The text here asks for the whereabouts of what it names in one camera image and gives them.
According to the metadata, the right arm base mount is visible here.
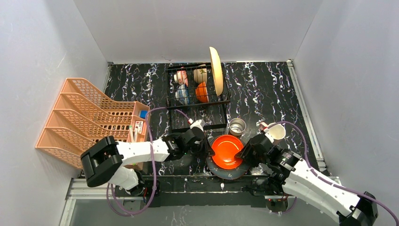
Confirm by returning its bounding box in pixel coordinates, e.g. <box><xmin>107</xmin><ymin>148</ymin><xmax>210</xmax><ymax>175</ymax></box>
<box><xmin>243</xmin><ymin>178</ymin><xmax>300</xmax><ymax>213</ymax></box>

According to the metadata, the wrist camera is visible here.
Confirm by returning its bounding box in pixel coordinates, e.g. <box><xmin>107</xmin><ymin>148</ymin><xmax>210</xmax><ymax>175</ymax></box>
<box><xmin>190</xmin><ymin>119</ymin><xmax>206</xmax><ymax>131</ymax></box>
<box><xmin>261</xmin><ymin>127</ymin><xmax>274</xmax><ymax>140</ymax></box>

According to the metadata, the yellow plate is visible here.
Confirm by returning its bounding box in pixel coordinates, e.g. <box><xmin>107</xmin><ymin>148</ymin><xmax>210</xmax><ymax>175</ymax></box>
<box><xmin>209</xmin><ymin>47</ymin><xmax>223</xmax><ymax>96</ymax></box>

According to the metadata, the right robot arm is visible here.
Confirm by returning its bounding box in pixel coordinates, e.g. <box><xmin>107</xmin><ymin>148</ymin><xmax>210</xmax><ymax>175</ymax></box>
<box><xmin>236</xmin><ymin>135</ymin><xmax>378</xmax><ymax>226</ymax></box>

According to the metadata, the pink mug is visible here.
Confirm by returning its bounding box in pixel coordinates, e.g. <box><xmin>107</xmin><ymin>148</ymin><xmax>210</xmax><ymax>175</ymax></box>
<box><xmin>259</xmin><ymin>122</ymin><xmax>286</xmax><ymax>145</ymax></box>

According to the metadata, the red white card box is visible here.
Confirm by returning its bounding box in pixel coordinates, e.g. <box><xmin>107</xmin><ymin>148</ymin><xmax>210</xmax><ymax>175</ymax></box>
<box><xmin>134</xmin><ymin>121</ymin><xmax>144</xmax><ymax>134</ymax></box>

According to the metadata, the orange red plate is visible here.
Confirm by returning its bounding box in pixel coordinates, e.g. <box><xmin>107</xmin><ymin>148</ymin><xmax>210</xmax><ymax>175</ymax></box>
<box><xmin>211</xmin><ymin>135</ymin><xmax>244</xmax><ymax>170</ymax></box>

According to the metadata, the blue floral bowl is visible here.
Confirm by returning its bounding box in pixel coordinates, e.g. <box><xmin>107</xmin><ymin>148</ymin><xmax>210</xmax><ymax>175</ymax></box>
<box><xmin>175</xmin><ymin>84</ymin><xmax>191</xmax><ymax>105</ymax></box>

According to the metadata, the stainless steel cup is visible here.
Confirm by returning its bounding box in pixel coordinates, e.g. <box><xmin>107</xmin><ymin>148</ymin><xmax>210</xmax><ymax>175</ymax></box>
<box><xmin>228</xmin><ymin>118</ymin><xmax>247</xmax><ymax>137</ymax></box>

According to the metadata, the orange glossy bowl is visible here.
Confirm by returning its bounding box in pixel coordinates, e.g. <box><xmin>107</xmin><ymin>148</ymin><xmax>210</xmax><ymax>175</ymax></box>
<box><xmin>195</xmin><ymin>82</ymin><xmax>209</xmax><ymax>103</ymax></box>

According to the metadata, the dark teal plate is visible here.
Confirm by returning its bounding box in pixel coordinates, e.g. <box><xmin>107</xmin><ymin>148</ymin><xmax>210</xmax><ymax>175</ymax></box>
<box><xmin>205</xmin><ymin>139</ymin><xmax>250</xmax><ymax>180</ymax></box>

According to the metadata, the blue eraser block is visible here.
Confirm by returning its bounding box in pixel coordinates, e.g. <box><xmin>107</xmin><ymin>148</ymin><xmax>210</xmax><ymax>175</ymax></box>
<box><xmin>138</xmin><ymin>110</ymin><xmax>148</xmax><ymax>119</ymax></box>

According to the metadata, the orange patterned bowl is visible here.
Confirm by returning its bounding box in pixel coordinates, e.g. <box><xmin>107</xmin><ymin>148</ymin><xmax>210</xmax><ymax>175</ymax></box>
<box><xmin>173</xmin><ymin>67</ymin><xmax>189</xmax><ymax>87</ymax></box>

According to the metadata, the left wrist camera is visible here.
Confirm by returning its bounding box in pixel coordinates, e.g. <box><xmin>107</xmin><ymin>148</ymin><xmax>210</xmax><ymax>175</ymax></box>
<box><xmin>190</xmin><ymin>119</ymin><xmax>206</xmax><ymax>131</ymax></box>

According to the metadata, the black wire dish rack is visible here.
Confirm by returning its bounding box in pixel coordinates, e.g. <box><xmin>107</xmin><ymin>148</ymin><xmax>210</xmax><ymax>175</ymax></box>
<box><xmin>165</xmin><ymin>63</ymin><xmax>231</xmax><ymax>132</ymax></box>

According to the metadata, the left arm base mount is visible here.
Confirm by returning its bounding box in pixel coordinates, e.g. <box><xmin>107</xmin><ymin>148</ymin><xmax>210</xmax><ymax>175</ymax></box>
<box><xmin>114</xmin><ymin>179</ymin><xmax>153</xmax><ymax>197</ymax></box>

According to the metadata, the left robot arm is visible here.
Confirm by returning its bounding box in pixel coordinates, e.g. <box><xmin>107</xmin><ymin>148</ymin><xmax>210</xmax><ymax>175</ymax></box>
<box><xmin>80</xmin><ymin>127</ymin><xmax>210</xmax><ymax>191</ymax></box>

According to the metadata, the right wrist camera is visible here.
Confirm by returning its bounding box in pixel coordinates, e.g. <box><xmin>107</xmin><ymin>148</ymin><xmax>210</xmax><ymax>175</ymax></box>
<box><xmin>261</xmin><ymin>127</ymin><xmax>274</xmax><ymax>140</ymax></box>

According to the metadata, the orange file organizer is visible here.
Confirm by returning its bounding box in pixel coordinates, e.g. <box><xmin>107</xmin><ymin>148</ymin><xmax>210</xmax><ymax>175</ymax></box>
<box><xmin>35</xmin><ymin>78</ymin><xmax>137</xmax><ymax>169</ymax></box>

